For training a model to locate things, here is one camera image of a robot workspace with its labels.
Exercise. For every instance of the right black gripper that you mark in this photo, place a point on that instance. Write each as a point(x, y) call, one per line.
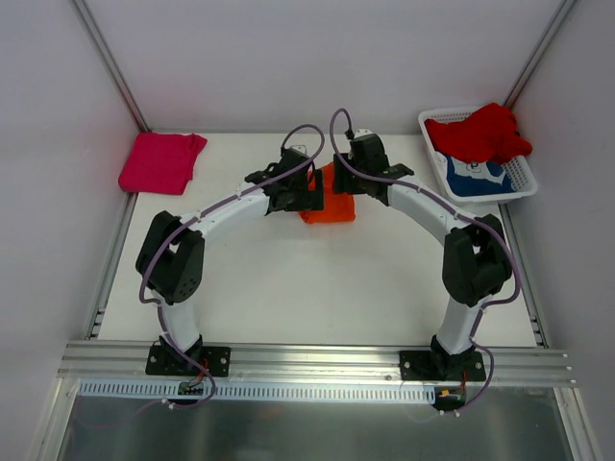
point(342, 180)

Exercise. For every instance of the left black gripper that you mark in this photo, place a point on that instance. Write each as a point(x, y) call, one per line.
point(313, 189)

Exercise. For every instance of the orange t shirt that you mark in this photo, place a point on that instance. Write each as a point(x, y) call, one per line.
point(338, 208)

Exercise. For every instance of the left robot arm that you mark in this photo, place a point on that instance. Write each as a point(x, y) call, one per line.
point(171, 259)

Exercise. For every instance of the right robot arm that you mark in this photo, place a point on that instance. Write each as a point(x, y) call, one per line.
point(475, 261)

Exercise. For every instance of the blue white t shirt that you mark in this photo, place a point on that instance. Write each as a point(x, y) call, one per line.
point(475, 179)

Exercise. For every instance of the folded pink t shirt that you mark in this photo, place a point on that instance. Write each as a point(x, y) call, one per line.
point(161, 163)

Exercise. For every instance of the red t shirt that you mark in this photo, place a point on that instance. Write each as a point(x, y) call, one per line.
point(488, 134)

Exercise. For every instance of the white plastic basket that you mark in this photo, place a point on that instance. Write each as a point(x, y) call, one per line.
point(523, 183)

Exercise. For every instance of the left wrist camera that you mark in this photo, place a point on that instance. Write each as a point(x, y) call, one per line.
point(300, 150)

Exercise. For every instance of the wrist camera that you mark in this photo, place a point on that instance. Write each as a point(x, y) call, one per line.
point(355, 134)
point(300, 150)

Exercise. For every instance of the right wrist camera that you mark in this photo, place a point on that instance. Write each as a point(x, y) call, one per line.
point(355, 134)

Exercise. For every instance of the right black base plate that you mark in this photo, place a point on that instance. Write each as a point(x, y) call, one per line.
point(440, 366)

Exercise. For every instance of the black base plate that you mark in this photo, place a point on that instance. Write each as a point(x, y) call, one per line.
point(163, 360)
point(440, 366)

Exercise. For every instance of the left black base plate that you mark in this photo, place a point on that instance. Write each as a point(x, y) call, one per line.
point(163, 360)

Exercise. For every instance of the white slotted cable duct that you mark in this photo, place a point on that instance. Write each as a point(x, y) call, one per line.
point(301, 392)

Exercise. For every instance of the aluminium mounting rail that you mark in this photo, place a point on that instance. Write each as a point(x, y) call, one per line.
point(525, 367)

